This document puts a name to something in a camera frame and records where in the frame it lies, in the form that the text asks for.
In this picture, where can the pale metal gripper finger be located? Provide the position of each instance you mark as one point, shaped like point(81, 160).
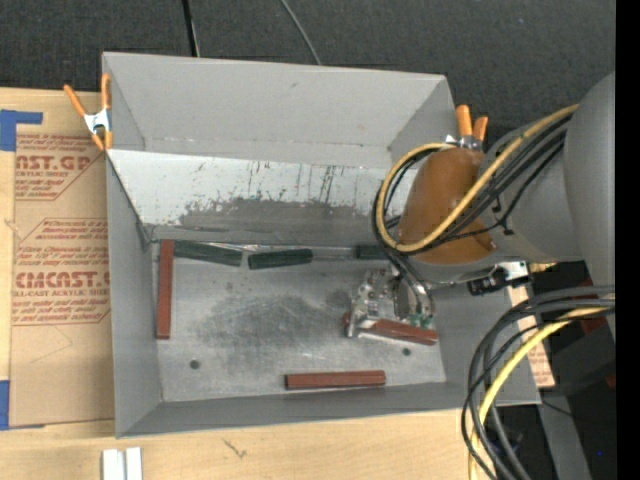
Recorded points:
point(367, 290)
point(361, 320)

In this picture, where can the red-brown flat block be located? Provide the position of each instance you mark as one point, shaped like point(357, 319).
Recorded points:
point(165, 293)
point(335, 380)
point(407, 332)

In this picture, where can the dark green flat block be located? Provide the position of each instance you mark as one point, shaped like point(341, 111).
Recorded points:
point(371, 252)
point(207, 253)
point(280, 259)

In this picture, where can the grey metal bin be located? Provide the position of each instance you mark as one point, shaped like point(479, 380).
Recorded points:
point(280, 318)

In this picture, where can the brown cardboard board red print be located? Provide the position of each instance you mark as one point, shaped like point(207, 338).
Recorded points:
point(60, 358)

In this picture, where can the black cylinder on white bracket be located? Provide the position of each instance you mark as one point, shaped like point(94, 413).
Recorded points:
point(492, 282)

